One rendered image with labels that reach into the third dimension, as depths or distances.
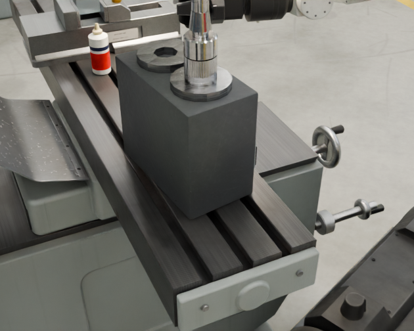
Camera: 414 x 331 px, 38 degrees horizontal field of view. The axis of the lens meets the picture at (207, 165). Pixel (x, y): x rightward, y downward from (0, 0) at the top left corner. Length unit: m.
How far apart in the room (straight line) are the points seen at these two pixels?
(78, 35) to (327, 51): 2.42
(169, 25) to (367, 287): 0.73
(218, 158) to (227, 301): 0.20
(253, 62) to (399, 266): 2.21
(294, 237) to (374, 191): 1.68
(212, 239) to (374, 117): 2.23
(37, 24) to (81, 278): 0.56
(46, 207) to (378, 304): 0.69
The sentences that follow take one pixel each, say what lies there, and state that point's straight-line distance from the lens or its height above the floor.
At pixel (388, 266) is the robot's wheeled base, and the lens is 1.42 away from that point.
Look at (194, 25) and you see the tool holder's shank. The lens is 0.83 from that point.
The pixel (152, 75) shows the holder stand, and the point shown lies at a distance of 0.91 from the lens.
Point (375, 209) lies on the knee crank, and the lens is 1.65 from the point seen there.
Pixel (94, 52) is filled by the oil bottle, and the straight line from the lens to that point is 1.30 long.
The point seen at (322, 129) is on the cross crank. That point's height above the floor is 0.70.
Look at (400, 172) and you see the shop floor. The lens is 2.72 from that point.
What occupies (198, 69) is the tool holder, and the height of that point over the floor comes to 1.18.
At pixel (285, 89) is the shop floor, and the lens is 3.21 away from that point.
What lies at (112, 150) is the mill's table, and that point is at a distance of 1.08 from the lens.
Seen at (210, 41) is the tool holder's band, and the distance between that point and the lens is 0.83.
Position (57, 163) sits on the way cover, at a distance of 1.18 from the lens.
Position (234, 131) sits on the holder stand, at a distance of 0.88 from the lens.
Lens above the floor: 1.57
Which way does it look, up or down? 37 degrees down
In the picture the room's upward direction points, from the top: straight up
